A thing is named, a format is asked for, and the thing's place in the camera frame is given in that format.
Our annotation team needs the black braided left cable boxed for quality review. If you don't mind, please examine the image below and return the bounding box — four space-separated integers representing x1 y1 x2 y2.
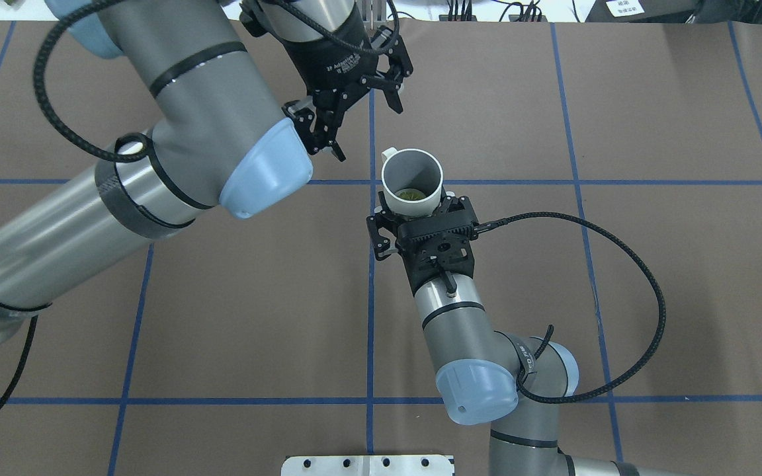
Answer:
0 0 402 437

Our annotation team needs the lemon slice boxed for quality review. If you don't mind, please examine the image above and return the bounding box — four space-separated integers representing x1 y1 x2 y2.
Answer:
394 188 427 202

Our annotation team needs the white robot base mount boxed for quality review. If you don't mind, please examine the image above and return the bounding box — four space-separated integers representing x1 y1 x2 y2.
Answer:
280 454 456 475

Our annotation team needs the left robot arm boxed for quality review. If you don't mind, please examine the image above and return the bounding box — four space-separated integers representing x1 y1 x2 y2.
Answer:
0 1 413 344

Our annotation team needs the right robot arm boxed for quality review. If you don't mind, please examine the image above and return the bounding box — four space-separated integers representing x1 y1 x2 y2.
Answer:
366 192 667 475

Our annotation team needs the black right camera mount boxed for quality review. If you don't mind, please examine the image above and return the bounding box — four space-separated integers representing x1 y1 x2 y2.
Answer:
398 208 478 277

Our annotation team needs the black braided cable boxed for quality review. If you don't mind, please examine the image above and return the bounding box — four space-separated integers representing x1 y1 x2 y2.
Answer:
474 212 667 405
0 0 402 437

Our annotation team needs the white ribbed mug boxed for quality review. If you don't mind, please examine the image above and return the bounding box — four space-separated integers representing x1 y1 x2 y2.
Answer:
381 147 444 219

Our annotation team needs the black braided right cable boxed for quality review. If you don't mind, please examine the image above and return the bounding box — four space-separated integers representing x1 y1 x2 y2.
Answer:
474 212 667 405

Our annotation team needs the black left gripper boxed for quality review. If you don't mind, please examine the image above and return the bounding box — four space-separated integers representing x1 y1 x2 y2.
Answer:
282 31 413 162

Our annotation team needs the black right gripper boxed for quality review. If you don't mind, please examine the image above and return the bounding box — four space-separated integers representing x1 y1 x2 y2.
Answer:
366 188 477 296

